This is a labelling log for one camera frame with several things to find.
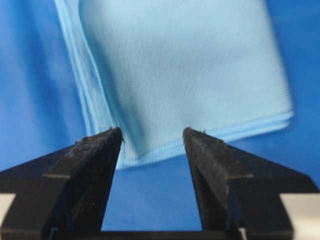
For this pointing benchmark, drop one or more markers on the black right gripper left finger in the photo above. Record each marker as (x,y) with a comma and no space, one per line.
(66,190)

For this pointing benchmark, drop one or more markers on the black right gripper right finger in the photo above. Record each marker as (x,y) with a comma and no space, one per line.
(249,196)

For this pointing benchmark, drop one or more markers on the dark blue table cloth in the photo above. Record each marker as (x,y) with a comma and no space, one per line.
(40,112)

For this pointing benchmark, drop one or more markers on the light blue towel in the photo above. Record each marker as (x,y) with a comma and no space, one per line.
(156,67)

